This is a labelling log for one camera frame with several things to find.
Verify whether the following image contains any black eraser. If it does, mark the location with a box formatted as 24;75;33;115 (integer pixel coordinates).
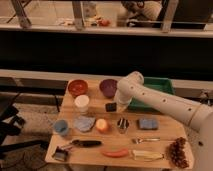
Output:
105;103;117;112

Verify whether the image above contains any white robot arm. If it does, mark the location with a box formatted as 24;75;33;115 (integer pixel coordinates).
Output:
114;71;213;171

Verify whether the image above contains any purple bowl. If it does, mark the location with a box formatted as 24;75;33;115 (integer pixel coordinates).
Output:
99;79;117;98

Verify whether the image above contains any red bowl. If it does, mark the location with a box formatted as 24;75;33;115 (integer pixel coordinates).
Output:
68;80;88;97

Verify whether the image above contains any small metal cup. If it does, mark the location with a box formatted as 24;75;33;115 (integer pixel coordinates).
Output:
117;118;129;134

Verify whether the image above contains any red yellow apple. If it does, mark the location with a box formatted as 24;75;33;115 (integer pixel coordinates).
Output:
95;119;109;133

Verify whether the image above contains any blue sponge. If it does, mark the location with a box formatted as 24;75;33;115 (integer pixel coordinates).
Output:
138;118;158;130

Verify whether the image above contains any white cup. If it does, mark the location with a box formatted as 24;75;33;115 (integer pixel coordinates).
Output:
74;95;90;114

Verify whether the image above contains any grey-blue cloth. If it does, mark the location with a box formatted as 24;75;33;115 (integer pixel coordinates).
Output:
73;116;96;132

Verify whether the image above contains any green plastic tray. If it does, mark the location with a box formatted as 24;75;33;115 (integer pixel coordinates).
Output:
128;77;174;111

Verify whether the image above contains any blue cup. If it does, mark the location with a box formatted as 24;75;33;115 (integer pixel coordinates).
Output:
53;120;69;136

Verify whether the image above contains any dark red grape bunch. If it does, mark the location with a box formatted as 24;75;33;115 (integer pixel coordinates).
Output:
168;137;189;169

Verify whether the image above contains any small metal clip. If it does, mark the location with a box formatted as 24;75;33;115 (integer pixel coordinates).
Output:
52;147;68;162

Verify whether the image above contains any person in background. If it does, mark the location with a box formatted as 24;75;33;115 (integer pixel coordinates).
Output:
117;0;162;27

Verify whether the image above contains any black office chair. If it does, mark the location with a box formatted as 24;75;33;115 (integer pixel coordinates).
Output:
0;95;49;160

